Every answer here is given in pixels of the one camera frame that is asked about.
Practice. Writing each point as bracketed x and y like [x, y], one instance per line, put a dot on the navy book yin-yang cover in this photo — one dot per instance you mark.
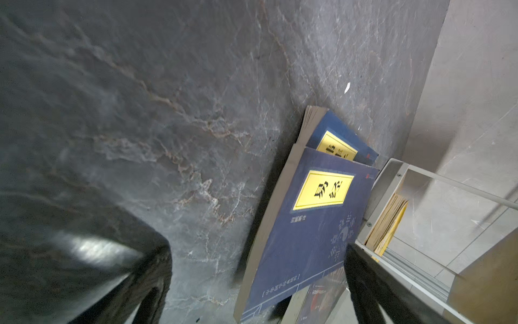
[315, 211]

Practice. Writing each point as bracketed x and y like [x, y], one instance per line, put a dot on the yellow cartoon cover book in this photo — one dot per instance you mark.
[387, 224]

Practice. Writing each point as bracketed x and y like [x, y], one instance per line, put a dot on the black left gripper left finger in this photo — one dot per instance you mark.
[136, 286]

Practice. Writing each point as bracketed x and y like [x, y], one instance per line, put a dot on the blue book yellow label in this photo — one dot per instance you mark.
[323, 131]

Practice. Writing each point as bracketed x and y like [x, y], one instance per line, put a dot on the dark portrait book left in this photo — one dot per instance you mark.
[315, 303]

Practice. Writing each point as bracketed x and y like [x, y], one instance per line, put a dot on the white metal wooden shelf rack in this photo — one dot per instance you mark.
[450, 220]

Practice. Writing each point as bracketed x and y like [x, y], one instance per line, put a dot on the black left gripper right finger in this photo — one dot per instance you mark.
[374, 292]

